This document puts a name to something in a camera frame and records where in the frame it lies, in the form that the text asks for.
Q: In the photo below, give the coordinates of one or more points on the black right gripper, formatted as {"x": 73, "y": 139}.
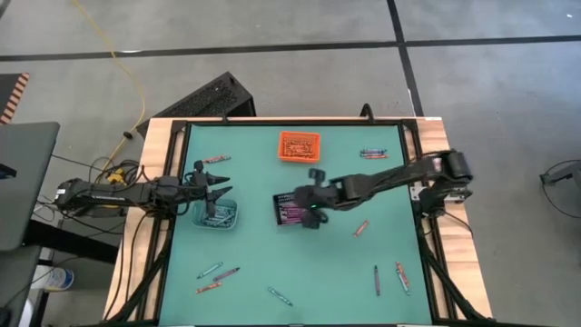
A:
{"x": 320, "y": 195}

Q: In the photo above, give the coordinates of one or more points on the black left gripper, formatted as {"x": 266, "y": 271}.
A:
{"x": 199, "y": 187}

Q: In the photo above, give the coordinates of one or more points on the orange crayon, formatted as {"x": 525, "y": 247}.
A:
{"x": 361, "y": 228}
{"x": 376, "y": 156}
{"x": 299, "y": 155}
{"x": 299, "y": 142}
{"x": 298, "y": 146}
{"x": 217, "y": 159}
{"x": 399, "y": 271}
{"x": 299, "y": 151}
{"x": 209, "y": 287}

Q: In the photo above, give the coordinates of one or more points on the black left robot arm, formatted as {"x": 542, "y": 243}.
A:
{"x": 113, "y": 195}

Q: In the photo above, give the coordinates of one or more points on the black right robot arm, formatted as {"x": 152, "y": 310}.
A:
{"x": 399, "y": 175}

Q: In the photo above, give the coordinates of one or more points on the teal plastic bin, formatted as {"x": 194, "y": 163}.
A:
{"x": 196, "y": 220}

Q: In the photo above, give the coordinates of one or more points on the black plastic basket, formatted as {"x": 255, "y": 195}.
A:
{"x": 276, "y": 213}

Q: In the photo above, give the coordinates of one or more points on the orange plastic basket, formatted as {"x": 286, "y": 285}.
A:
{"x": 282, "y": 136}

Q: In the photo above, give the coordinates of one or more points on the black computer tower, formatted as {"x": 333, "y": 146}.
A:
{"x": 204, "y": 97}

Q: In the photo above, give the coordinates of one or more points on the black desk base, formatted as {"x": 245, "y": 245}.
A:
{"x": 68, "y": 240}

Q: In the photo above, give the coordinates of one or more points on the white plastic bottle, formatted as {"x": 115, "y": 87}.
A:
{"x": 54, "y": 278}

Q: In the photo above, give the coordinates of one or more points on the grey desk top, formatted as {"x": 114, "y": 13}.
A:
{"x": 27, "y": 181}

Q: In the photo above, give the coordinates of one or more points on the striped floor mat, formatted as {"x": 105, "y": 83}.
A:
{"x": 11, "y": 97}

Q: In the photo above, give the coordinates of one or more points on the grey stand foot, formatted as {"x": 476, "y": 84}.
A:
{"x": 563, "y": 172}

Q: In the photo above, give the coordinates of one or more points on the black table border frame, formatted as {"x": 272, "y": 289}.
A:
{"x": 295, "y": 122}

